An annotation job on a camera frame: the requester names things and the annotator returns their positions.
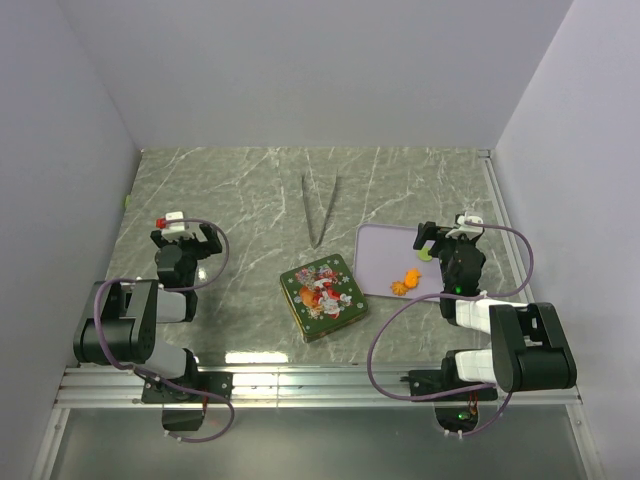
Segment green sandwich cookie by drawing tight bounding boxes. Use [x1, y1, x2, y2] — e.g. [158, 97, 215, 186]
[418, 247, 432, 262]

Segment aluminium rail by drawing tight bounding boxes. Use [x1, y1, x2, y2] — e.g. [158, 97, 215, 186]
[54, 363, 584, 409]

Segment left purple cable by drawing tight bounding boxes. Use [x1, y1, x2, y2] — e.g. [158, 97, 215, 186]
[93, 218, 236, 444]

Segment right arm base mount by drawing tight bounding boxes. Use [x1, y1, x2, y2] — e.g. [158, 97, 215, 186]
[400, 369, 501, 434]

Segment green christmas cookie tin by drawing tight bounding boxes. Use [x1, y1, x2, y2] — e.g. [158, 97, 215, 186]
[296, 310, 368, 343]

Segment purple cable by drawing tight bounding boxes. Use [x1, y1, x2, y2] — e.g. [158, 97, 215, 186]
[93, 218, 236, 444]
[367, 222, 536, 439]

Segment lilac plastic tray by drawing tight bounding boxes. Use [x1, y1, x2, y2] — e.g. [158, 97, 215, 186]
[352, 223, 443, 300]

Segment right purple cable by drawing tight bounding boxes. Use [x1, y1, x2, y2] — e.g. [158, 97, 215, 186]
[367, 222, 536, 439]

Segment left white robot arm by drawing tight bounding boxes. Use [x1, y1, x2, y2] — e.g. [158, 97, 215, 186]
[73, 217, 230, 402]

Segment gold tin lid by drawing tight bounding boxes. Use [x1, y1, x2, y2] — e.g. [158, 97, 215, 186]
[280, 254, 369, 322]

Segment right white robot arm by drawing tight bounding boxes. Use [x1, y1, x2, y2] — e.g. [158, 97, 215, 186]
[413, 214, 578, 399]

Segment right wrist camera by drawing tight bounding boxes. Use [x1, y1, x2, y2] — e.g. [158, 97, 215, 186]
[445, 212, 484, 241]

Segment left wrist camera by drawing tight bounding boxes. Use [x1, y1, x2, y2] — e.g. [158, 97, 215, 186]
[155, 211, 193, 243]

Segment metal tongs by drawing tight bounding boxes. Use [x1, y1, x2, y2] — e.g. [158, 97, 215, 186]
[299, 172, 344, 250]

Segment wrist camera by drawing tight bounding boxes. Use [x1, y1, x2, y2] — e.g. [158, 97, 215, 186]
[155, 211, 193, 243]
[445, 212, 484, 241]

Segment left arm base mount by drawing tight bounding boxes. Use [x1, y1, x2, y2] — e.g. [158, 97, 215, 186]
[141, 372, 235, 443]

